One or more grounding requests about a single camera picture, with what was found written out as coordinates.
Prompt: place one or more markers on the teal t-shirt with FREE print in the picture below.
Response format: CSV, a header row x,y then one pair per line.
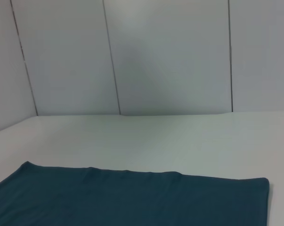
x,y
132,200

